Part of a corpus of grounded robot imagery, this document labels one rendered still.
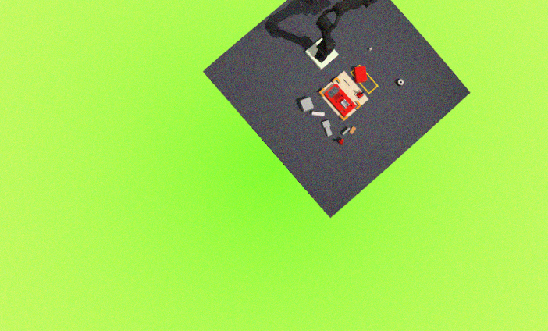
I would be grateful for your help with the red rectangular shell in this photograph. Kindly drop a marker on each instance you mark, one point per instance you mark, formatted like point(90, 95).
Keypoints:
point(360, 75)

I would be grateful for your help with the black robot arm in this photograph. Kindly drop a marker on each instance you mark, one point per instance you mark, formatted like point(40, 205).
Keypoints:
point(327, 45)

